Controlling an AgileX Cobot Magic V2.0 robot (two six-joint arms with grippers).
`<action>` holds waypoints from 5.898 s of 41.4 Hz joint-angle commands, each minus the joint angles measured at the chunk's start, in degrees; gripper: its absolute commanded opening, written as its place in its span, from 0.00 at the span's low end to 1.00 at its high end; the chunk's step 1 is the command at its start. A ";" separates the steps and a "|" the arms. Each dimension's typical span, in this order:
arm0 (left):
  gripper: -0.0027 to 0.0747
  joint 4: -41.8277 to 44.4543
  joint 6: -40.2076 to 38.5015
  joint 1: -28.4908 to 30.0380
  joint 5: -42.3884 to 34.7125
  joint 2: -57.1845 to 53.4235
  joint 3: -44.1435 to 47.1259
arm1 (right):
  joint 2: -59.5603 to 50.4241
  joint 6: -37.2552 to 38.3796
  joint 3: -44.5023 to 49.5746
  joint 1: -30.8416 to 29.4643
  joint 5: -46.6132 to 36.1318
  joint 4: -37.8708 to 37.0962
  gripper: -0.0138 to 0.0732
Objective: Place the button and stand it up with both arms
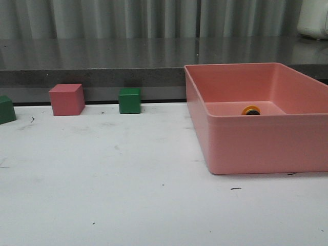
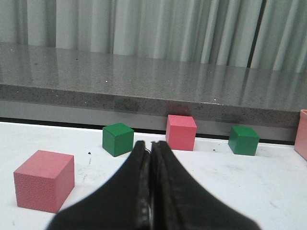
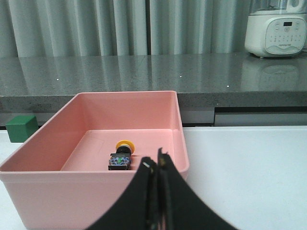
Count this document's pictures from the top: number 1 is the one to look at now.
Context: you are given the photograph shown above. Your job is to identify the yellow push button switch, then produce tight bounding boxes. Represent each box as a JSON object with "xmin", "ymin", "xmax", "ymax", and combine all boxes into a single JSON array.
[{"xmin": 241, "ymin": 105, "xmax": 260, "ymax": 115}]

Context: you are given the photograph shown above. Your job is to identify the pink plastic bin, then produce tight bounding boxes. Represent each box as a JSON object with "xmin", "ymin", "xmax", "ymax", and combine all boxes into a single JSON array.
[{"xmin": 185, "ymin": 63, "xmax": 327, "ymax": 174}]

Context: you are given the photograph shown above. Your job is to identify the grey pleated curtain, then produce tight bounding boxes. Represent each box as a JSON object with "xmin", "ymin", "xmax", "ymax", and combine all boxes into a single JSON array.
[{"xmin": 0, "ymin": 0, "xmax": 328, "ymax": 39}]

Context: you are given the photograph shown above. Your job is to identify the green cube block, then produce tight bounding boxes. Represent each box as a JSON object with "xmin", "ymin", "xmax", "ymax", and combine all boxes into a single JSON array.
[
  {"xmin": 118, "ymin": 88, "xmax": 141, "ymax": 114},
  {"xmin": 0, "ymin": 95, "xmax": 16, "ymax": 125}
]

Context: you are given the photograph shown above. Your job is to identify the pink cube block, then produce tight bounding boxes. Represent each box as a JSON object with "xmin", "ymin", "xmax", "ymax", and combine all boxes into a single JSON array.
[{"xmin": 49, "ymin": 84, "xmax": 85, "ymax": 116}]

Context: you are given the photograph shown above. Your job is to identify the white appliance in background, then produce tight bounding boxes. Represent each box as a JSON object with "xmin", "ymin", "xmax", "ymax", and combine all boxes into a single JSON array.
[{"xmin": 297, "ymin": 0, "xmax": 327, "ymax": 39}]

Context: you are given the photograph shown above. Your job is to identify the green cube block centre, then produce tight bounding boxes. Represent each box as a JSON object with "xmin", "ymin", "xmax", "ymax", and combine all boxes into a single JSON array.
[{"xmin": 118, "ymin": 88, "xmax": 141, "ymax": 114}]

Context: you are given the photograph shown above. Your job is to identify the green cube block left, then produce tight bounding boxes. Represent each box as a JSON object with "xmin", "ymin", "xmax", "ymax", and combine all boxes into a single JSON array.
[{"xmin": 0, "ymin": 95, "xmax": 16, "ymax": 125}]

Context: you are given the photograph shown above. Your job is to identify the dark grey counter shelf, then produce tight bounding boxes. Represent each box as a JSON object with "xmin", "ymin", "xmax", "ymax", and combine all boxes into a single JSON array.
[{"xmin": 1, "ymin": 36, "xmax": 327, "ymax": 105}]

